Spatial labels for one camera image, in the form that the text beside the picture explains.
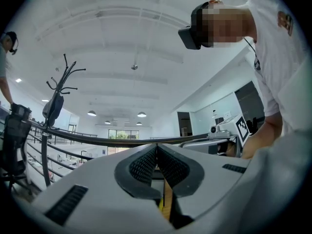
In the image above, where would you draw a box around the black lanyard with badge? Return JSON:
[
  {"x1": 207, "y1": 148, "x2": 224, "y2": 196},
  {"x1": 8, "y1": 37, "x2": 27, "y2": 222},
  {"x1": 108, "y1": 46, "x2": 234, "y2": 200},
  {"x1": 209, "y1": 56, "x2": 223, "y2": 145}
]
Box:
[{"x1": 243, "y1": 37, "x2": 262, "y2": 72}]

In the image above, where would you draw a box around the black wall panel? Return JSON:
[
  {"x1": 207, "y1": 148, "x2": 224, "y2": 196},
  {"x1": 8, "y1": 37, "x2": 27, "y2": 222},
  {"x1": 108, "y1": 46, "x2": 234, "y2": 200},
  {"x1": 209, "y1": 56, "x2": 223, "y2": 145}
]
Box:
[{"x1": 234, "y1": 80, "x2": 266, "y2": 133}]

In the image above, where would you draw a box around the black coat rack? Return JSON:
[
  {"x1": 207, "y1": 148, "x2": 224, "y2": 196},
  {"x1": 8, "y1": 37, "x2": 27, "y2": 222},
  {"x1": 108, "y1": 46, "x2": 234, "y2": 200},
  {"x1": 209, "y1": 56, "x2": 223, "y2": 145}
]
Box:
[{"x1": 41, "y1": 53, "x2": 86, "y2": 188}]

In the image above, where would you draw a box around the person's white T-shirt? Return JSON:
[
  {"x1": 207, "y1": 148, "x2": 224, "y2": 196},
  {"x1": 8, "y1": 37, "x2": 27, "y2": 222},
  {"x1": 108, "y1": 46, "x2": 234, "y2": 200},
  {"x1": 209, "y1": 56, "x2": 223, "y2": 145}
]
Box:
[{"x1": 243, "y1": 0, "x2": 312, "y2": 136}]

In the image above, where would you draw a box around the person's right forearm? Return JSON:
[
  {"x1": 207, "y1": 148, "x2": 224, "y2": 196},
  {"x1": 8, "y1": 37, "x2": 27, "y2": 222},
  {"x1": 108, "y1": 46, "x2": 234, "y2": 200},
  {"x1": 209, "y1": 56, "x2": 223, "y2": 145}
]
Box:
[{"x1": 241, "y1": 111, "x2": 284, "y2": 159}]

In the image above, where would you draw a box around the dark doorway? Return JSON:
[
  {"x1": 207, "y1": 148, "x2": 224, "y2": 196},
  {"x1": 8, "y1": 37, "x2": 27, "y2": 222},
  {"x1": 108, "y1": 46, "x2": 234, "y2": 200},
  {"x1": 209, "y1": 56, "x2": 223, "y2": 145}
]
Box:
[{"x1": 177, "y1": 111, "x2": 193, "y2": 137}]

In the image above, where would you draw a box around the window with green view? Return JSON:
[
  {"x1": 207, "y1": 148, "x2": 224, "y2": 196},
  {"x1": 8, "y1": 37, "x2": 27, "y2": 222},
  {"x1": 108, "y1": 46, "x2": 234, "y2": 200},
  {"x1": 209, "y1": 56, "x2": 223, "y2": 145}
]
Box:
[{"x1": 108, "y1": 129, "x2": 140, "y2": 140}]

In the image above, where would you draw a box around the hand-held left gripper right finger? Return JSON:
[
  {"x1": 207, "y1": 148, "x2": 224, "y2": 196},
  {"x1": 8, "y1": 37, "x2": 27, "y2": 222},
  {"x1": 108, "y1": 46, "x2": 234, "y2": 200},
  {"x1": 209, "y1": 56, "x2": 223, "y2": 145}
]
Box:
[{"x1": 156, "y1": 143, "x2": 252, "y2": 221}]

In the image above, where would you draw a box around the black head-worn camera headset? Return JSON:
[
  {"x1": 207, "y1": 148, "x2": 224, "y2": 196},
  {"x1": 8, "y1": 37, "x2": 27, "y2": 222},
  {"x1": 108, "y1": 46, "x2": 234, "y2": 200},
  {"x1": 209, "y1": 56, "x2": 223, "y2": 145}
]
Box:
[{"x1": 177, "y1": 1, "x2": 213, "y2": 50}]

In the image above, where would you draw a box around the person's head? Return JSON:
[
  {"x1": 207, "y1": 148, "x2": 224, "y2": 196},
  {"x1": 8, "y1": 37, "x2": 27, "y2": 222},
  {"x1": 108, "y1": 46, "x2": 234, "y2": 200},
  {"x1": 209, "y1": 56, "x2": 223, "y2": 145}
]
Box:
[{"x1": 191, "y1": 0, "x2": 258, "y2": 49}]

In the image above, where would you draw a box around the black metal railing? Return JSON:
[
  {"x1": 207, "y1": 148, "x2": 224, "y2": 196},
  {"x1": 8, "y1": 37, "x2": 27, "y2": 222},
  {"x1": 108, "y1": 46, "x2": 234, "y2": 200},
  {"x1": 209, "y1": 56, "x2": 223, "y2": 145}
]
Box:
[{"x1": 0, "y1": 118, "x2": 209, "y2": 197}]

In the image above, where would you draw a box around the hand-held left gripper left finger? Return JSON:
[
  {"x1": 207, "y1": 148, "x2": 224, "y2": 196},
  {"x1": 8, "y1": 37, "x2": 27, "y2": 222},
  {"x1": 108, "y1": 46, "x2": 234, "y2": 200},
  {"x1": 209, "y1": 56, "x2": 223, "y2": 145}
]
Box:
[{"x1": 31, "y1": 143, "x2": 176, "y2": 234}]

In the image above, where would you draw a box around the black hanging bag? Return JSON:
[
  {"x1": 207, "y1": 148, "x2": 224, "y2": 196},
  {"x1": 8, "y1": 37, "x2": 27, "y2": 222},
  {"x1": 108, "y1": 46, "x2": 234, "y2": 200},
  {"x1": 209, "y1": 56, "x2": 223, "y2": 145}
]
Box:
[{"x1": 42, "y1": 95, "x2": 65, "y2": 128}]

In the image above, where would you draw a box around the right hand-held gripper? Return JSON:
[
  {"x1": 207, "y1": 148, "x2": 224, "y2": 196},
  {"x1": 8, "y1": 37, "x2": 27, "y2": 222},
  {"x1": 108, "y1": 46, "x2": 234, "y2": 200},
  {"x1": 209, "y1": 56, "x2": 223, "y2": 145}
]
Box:
[{"x1": 179, "y1": 115, "x2": 251, "y2": 157}]

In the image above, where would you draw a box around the black office chair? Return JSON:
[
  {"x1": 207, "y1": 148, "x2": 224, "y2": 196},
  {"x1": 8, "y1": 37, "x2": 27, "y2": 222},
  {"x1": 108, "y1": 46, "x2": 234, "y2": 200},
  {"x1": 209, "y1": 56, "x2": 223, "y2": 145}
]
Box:
[{"x1": 0, "y1": 113, "x2": 32, "y2": 195}]

